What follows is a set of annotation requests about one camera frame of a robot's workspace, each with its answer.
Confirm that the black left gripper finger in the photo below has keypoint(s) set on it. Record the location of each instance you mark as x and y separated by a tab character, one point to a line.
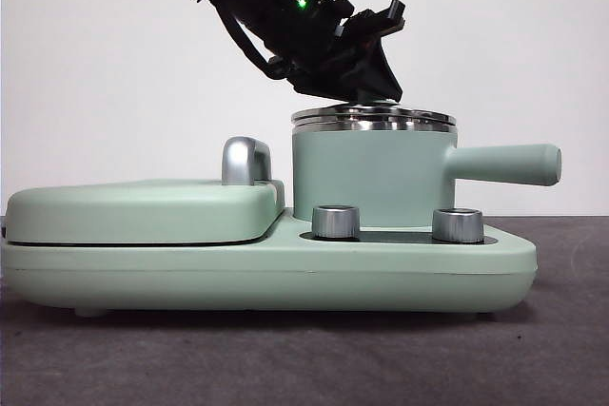
383	78
328	83

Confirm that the glass pot lid green knob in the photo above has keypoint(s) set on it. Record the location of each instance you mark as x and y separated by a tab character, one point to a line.
371	118

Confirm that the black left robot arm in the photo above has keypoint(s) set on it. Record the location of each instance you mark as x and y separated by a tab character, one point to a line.
271	6

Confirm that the silver control knob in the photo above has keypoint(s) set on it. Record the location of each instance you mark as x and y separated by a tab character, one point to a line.
459	225
335	223

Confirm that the pale green cooker base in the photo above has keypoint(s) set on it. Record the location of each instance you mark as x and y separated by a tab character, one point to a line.
238	277

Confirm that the pale green griddle cover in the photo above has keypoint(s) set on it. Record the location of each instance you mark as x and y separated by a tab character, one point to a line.
143	213

